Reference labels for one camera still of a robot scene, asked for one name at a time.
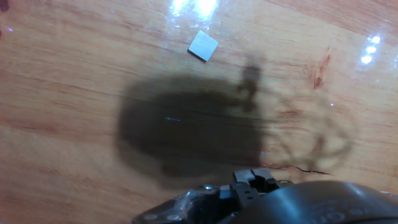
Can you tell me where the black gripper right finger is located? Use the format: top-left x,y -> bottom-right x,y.
251,168 -> 293,192

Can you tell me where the small pale wooden block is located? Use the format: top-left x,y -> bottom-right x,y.
187,29 -> 220,63

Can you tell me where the glossy orange wooden board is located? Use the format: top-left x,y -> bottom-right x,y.
0,0 -> 398,224

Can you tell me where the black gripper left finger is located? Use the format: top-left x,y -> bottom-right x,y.
229,169 -> 259,208

